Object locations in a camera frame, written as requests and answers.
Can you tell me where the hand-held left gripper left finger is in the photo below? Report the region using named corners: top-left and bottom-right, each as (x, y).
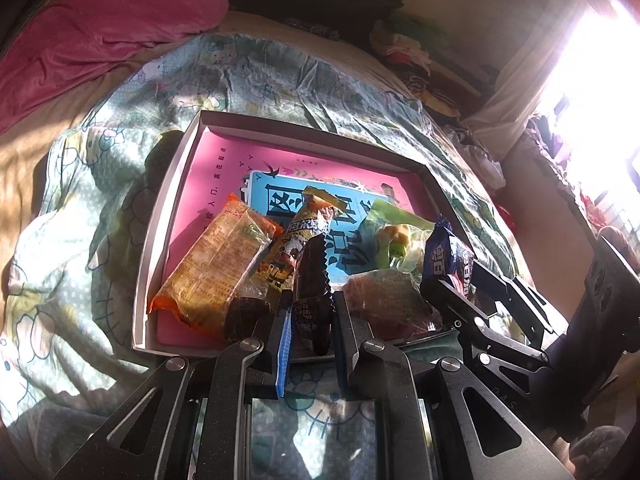
top-left (55, 290), bottom-right (296, 480)

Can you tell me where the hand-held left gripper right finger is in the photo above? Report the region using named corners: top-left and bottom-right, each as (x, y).
top-left (332, 290), bottom-right (576, 480)

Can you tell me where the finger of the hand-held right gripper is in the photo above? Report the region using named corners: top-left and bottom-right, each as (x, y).
top-left (471, 261), bottom-right (557, 352)
top-left (420, 273), bottom-right (549, 407)

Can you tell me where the small dark candy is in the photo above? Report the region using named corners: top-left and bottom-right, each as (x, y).
top-left (222, 296), bottom-right (274, 344)

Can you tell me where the blue cookie packet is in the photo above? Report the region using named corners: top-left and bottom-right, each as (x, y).
top-left (422, 215), bottom-right (477, 302)

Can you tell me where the clear orange-red cake packet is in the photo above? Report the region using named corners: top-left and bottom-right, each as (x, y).
top-left (342, 269), bottom-right (444, 345)

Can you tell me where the brown chocolate bar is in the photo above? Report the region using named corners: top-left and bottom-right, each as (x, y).
top-left (291, 234), bottom-right (335, 357)

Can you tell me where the yellow-green clear pastry packet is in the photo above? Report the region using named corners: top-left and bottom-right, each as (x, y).
top-left (356, 197), bottom-right (437, 274)

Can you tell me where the yellow snack packet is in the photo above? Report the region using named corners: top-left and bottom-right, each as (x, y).
top-left (250, 185), bottom-right (337, 292)

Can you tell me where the orange snack packet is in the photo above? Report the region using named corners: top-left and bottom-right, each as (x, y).
top-left (149, 193), bottom-right (282, 335)

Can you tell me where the shallow grey cardboard box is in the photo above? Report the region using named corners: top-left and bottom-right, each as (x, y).
top-left (131, 109), bottom-right (472, 362)

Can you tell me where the person's right forearm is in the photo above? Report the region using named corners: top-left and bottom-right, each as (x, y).
top-left (552, 425), bottom-right (633, 480)

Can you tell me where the pink and blue book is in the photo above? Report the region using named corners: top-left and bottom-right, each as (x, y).
top-left (155, 127), bottom-right (439, 350)

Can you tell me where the beige curtain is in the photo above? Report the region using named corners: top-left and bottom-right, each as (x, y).
top-left (459, 0), bottom-right (592, 137)

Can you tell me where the cartoon printed blanket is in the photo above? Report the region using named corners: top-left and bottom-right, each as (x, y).
top-left (0, 32), bottom-right (532, 480)

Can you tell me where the window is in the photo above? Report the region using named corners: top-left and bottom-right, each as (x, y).
top-left (529, 0), bottom-right (640, 242)

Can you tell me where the pile of clothes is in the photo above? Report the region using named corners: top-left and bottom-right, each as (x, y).
top-left (369, 15), bottom-right (492, 117)

